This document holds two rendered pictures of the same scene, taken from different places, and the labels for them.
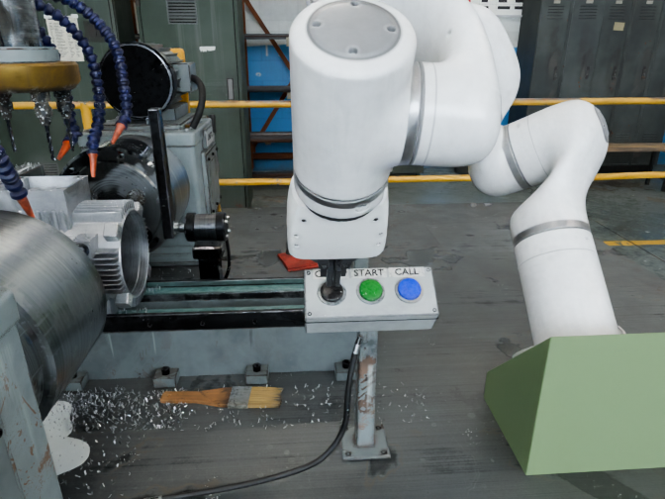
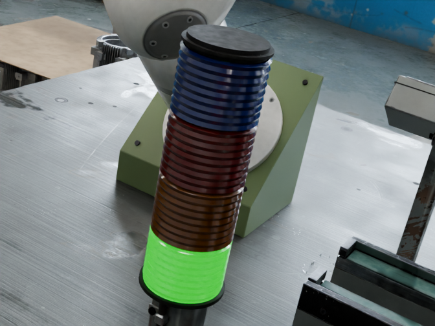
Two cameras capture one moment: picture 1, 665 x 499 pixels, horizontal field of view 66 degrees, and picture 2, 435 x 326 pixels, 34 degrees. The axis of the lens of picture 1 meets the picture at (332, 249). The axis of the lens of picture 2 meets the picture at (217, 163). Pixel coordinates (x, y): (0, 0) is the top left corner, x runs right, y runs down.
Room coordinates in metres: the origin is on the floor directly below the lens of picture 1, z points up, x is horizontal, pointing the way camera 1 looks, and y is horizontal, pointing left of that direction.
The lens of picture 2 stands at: (1.56, 0.16, 1.33)
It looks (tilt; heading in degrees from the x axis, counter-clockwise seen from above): 24 degrees down; 210
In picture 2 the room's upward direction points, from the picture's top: 11 degrees clockwise
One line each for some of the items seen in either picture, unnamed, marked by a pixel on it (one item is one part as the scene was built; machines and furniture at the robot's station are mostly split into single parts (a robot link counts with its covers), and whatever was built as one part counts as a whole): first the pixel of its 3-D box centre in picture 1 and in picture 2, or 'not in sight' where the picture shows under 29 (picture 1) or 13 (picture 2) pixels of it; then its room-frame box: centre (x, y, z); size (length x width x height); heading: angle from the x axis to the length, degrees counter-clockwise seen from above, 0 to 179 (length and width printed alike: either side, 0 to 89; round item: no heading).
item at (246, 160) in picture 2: not in sight; (208, 145); (1.17, -0.07, 1.14); 0.06 x 0.06 x 0.04
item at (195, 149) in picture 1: (161, 184); not in sight; (1.43, 0.49, 0.99); 0.35 x 0.31 x 0.37; 4
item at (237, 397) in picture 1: (222, 397); not in sight; (0.72, 0.19, 0.80); 0.21 x 0.05 x 0.01; 90
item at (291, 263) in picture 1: (308, 258); not in sight; (1.32, 0.07, 0.80); 0.15 x 0.12 x 0.01; 111
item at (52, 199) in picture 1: (44, 203); not in sight; (0.84, 0.49, 1.11); 0.12 x 0.11 x 0.07; 94
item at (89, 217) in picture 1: (77, 254); not in sight; (0.84, 0.45, 1.02); 0.20 x 0.19 x 0.19; 94
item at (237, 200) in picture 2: not in sight; (197, 203); (1.17, -0.07, 1.10); 0.06 x 0.06 x 0.04
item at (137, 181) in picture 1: (132, 191); not in sight; (1.17, 0.47, 1.04); 0.41 x 0.25 x 0.25; 4
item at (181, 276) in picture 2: not in sight; (186, 257); (1.17, -0.07, 1.05); 0.06 x 0.06 x 0.04
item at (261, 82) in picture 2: not in sight; (220, 82); (1.17, -0.07, 1.19); 0.06 x 0.06 x 0.04
